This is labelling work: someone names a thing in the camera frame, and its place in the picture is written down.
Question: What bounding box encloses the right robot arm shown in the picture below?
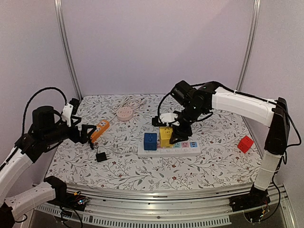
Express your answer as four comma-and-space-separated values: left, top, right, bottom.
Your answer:
152, 80, 302, 211

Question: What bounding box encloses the yellow cube socket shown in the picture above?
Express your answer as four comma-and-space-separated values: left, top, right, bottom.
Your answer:
159, 126, 173, 148

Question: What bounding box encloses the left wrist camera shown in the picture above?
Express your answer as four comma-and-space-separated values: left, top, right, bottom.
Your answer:
61, 98, 80, 127

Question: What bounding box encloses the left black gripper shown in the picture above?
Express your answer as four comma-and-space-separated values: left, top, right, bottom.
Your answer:
43, 117, 96, 146

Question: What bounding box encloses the orange power strip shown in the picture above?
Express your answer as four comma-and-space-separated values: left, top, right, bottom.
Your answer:
91, 119, 110, 143

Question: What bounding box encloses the black power adapter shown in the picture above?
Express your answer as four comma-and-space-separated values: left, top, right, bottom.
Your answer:
95, 152, 107, 162

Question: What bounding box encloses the aluminium post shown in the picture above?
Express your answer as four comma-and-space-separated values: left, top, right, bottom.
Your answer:
54, 0, 83, 100
236, 0, 261, 91

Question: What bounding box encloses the white power strip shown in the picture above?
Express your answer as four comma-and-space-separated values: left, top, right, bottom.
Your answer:
137, 141, 201, 158

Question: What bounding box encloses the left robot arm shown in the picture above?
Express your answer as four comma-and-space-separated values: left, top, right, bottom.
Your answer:
0, 98, 96, 228

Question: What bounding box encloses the pink round socket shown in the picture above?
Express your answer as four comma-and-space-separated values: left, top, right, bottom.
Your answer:
116, 107, 133, 121

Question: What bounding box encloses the right aluminium post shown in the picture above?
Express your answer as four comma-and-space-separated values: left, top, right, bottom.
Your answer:
236, 0, 261, 91

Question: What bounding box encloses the white cable of round socket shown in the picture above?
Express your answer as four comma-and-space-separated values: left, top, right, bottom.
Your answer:
111, 95, 148, 114

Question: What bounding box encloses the floral table mat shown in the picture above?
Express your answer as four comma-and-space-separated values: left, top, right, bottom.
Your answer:
47, 95, 261, 191

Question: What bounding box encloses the red cube socket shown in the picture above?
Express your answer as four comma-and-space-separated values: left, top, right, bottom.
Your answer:
237, 136, 254, 153

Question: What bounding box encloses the aluminium front rail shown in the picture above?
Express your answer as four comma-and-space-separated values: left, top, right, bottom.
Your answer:
29, 184, 297, 228

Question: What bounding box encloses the blue cube socket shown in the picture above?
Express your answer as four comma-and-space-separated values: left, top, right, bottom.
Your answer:
143, 133, 157, 151

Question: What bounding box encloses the left aluminium post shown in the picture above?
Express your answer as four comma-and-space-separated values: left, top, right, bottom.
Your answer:
54, 0, 83, 100

